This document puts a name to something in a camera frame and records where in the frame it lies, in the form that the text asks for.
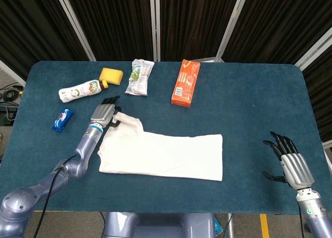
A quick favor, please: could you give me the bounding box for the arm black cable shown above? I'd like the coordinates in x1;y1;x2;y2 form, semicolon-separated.
298;208;308;238
33;155;78;238

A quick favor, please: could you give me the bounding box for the black floor cable bundle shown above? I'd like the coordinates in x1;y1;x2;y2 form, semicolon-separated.
0;85;24;103

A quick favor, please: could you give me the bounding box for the blue snack packet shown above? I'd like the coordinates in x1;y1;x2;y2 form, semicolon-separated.
51;107;75;132

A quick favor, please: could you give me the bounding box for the teal table cover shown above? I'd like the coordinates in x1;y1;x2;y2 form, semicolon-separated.
0;61;332;215

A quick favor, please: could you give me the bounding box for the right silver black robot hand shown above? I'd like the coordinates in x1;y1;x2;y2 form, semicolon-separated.
261;131;315;190

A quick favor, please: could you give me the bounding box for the dark pleated curtain panel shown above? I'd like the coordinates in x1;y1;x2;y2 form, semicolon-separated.
159;0;242;62
302;48;332;143
223;0;332;65
63;0;156;62
0;0;90;80

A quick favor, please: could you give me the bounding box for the white t-shirt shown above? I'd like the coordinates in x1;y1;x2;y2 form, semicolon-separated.
97;112;224;182

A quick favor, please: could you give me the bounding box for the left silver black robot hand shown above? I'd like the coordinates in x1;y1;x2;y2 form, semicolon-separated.
89;95;122;128

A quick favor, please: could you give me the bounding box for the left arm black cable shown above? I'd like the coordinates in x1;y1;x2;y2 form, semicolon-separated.
33;155;78;238

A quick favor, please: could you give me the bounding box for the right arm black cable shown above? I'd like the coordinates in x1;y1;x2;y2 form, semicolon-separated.
298;208;308;238

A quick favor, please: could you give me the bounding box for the yellow sponge block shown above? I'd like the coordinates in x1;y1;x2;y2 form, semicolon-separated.
99;67;124;86

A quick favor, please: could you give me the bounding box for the white drink bottle yellow cap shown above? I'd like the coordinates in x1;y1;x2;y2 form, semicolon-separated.
58;79;109;103

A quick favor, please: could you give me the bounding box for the metal table leg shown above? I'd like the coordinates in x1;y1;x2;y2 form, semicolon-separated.
227;213;234;238

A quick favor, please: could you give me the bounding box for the silver snack packet green print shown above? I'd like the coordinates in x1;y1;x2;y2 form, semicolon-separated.
124;59;155;96

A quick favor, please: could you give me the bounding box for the orange cardboard box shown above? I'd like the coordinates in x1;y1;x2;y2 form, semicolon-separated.
171;59;201;108

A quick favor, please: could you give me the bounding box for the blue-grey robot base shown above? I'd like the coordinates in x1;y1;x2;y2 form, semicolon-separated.
103;212;216;238

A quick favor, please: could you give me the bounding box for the white screen frame post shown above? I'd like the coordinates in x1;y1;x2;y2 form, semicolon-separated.
295;27;332;72
0;59;26;87
53;0;96;62
216;0;250;62
149;0;161;62

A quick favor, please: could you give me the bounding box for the grey floor box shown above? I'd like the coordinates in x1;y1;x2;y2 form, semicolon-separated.
0;105;18;126

